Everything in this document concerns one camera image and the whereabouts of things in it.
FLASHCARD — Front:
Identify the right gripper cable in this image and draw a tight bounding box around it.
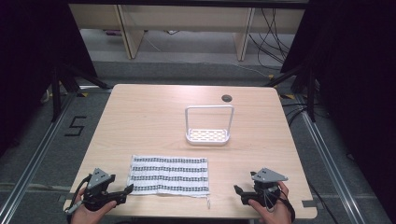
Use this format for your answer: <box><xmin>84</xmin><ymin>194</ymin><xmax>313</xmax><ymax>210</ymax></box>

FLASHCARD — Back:
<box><xmin>262</xmin><ymin>188</ymin><xmax>296</xmax><ymax>224</ymax></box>

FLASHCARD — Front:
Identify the black metal stand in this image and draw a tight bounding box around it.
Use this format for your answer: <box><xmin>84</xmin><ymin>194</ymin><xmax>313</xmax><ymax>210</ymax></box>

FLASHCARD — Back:
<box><xmin>50</xmin><ymin>64</ymin><xmax>112</xmax><ymax>123</ymax></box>
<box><xmin>263</xmin><ymin>63</ymin><xmax>319</xmax><ymax>123</ymax></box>

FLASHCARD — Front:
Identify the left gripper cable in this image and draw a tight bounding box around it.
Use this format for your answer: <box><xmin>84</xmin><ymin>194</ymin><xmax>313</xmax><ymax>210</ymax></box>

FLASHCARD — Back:
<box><xmin>64</xmin><ymin>174</ymin><xmax>93</xmax><ymax>217</ymax></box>

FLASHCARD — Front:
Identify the black floor cable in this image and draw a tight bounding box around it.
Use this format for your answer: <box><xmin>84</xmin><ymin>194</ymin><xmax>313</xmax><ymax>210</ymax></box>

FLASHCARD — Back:
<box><xmin>305</xmin><ymin>178</ymin><xmax>332</xmax><ymax>215</ymax></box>

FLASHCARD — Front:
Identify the person's right hand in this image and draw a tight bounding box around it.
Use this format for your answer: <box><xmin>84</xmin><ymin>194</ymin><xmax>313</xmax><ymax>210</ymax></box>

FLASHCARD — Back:
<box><xmin>247</xmin><ymin>180</ymin><xmax>293</xmax><ymax>224</ymax></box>

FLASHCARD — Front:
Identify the aluminium floor rail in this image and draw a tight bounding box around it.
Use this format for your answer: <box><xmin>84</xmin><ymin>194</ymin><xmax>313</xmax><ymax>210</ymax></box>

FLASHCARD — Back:
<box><xmin>0</xmin><ymin>91</ymin><xmax>78</xmax><ymax>224</ymax></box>
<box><xmin>294</xmin><ymin>94</ymin><xmax>370</xmax><ymax>224</ymax></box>

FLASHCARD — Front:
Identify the white patterned dish towel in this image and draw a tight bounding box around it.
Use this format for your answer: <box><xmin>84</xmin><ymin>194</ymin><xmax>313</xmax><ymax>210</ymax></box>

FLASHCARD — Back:
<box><xmin>126</xmin><ymin>154</ymin><xmax>212</xmax><ymax>210</ymax></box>

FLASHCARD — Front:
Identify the white plastic rack with handle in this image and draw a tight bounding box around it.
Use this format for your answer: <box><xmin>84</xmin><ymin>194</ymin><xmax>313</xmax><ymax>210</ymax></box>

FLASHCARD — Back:
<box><xmin>184</xmin><ymin>105</ymin><xmax>235</xmax><ymax>147</ymax></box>

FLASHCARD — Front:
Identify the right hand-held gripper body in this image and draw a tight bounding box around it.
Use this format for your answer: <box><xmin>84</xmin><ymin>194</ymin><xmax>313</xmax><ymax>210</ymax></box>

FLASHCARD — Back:
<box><xmin>240</xmin><ymin>167</ymin><xmax>290</xmax><ymax>209</ymax></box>

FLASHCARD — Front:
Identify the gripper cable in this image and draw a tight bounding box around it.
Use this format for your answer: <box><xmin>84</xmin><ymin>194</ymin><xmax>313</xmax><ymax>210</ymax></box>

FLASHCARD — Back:
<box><xmin>262</xmin><ymin>188</ymin><xmax>296</xmax><ymax>224</ymax></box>
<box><xmin>64</xmin><ymin>174</ymin><xmax>93</xmax><ymax>217</ymax></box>

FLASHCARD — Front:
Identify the bundle of black cables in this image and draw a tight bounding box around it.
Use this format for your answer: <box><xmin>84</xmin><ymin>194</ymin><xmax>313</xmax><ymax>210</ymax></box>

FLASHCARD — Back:
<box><xmin>247</xmin><ymin>7</ymin><xmax>291</xmax><ymax>71</ymax></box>

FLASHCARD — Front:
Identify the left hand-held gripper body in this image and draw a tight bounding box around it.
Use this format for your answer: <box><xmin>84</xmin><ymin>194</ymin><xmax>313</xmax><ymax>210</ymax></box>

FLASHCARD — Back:
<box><xmin>81</xmin><ymin>167</ymin><xmax>128</xmax><ymax>213</ymax></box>

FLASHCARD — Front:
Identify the thin white floor cable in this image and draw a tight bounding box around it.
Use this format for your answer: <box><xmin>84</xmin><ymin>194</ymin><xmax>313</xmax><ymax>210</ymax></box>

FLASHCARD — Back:
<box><xmin>232</xmin><ymin>61</ymin><xmax>275</xmax><ymax>79</ymax></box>

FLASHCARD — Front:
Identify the light wooden desk frame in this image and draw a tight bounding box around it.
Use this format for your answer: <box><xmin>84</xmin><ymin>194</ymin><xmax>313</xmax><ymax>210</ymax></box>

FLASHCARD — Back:
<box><xmin>68</xmin><ymin>3</ymin><xmax>306</xmax><ymax>63</ymax></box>

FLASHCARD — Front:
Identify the person's left hand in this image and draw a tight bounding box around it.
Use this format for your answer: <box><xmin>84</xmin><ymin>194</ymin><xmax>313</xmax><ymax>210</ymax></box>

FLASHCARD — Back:
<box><xmin>70</xmin><ymin>188</ymin><xmax>118</xmax><ymax>224</ymax></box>

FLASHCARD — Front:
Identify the black curtain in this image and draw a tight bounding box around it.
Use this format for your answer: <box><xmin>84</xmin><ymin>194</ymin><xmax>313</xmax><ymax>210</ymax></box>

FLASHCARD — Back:
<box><xmin>279</xmin><ymin>0</ymin><xmax>396</xmax><ymax>224</ymax></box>
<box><xmin>0</xmin><ymin>0</ymin><xmax>98</xmax><ymax>157</ymax></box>

